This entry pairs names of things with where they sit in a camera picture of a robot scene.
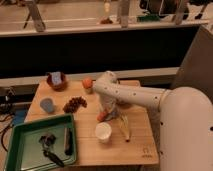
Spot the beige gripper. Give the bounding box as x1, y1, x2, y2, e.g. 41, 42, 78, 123
99, 97, 117, 121

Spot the bunch of dark grapes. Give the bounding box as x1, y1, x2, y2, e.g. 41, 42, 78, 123
63, 96, 87, 113

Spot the orange fruit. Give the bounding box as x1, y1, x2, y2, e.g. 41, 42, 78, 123
82, 78, 93, 89

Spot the orange red pepper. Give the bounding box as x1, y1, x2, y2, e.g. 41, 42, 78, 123
97, 112, 107, 122

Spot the wooden board table top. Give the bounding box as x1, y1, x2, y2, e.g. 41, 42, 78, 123
25, 81, 159, 167

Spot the dark utensil in tray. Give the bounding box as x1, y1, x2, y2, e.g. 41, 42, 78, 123
39, 134, 64, 167

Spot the small glass under orange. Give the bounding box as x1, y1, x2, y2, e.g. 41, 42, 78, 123
85, 87, 93, 94

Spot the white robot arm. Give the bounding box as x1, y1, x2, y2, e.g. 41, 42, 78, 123
93, 71, 213, 171

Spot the blue sponge in bowl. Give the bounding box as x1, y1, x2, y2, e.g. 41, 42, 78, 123
51, 72, 62, 85

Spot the green plastic tray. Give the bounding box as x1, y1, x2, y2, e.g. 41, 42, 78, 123
3, 114, 77, 171

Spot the black brush in tray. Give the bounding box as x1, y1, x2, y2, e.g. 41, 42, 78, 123
64, 128, 73, 155

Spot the blue plastic cup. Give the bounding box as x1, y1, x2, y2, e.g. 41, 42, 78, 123
40, 98, 54, 113

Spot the white paper cup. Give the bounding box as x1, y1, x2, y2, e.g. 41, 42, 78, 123
95, 122, 112, 143

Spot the brown bowl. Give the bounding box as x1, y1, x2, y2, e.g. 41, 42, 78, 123
46, 71, 67, 91

